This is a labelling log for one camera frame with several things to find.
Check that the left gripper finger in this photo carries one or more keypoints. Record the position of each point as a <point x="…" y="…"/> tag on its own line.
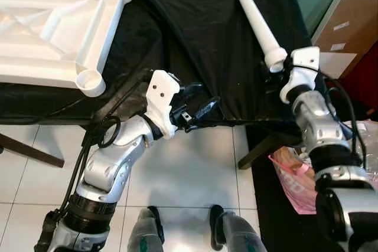
<point x="208" y="108"/>
<point x="190" y="90"/>

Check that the white plastic table leg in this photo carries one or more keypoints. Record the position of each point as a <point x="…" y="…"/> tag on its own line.
<point x="257" y="22"/>

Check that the white plastic children table top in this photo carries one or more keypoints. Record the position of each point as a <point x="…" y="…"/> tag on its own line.
<point x="53" y="28"/>

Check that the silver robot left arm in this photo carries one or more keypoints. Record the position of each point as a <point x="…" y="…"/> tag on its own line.
<point x="112" y="163"/>

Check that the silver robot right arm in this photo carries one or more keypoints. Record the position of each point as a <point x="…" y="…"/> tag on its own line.
<point x="325" y="140"/>

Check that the black plastic table cover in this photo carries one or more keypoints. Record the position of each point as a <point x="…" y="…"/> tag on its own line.
<point x="201" y="28"/>

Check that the white paper label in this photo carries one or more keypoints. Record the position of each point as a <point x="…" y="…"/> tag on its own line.
<point x="338" y="46"/>
<point x="341" y="26"/>

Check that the dark red cloth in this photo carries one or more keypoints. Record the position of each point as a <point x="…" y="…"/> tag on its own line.
<point x="363" y="87"/>

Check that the brown wooden cabinet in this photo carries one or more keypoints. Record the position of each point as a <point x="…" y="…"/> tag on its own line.
<point x="354" y="22"/>

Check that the pink plastic bag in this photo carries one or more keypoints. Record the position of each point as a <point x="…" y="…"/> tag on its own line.
<point x="295" y="187"/>

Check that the clear plastic bag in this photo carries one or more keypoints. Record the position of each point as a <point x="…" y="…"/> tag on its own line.
<point x="367" y="146"/>

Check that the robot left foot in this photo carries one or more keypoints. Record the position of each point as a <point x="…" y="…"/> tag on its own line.
<point x="144" y="234"/>

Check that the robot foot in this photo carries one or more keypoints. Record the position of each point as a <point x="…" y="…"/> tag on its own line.
<point x="236" y="234"/>
<point x="144" y="234"/>

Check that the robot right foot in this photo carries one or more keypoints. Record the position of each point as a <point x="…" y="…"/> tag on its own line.
<point x="236" y="234"/>

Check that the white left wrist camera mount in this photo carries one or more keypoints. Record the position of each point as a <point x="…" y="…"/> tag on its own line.
<point x="159" y="95"/>

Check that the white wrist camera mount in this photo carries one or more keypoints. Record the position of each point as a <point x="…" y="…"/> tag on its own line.
<point x="304" y="63"/>
<point x="159" y="95"/>

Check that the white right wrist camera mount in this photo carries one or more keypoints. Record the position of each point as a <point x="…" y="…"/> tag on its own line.
<point x="304" y="63"/>

